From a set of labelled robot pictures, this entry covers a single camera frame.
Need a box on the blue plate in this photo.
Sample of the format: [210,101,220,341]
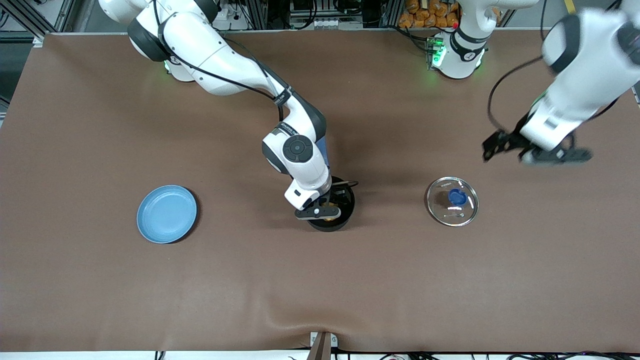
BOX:
[136,185,198,245]

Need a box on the glass lid with blue knob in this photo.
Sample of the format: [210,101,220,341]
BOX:
[425,176,480,228]

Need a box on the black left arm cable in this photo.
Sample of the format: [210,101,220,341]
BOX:
[487,55,548,133]

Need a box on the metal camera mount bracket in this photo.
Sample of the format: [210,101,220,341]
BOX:
[307,331,339,360]

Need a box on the aluminium frame brace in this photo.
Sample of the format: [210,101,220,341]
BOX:
[0,0,77,35]

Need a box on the black pot with blue handle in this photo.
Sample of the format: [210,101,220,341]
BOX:
[305,139,357,232]

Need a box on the white power strip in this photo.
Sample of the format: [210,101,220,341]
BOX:
[215,0,248,31]

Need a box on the aluminium frame post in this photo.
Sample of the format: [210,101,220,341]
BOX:
[380,0,401,28]
[245,0,268,30]

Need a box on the orange toy food pile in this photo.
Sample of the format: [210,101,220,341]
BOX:
[398,0,461,29]

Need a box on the brown table mat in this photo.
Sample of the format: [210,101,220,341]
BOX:
[0,29,640,353]

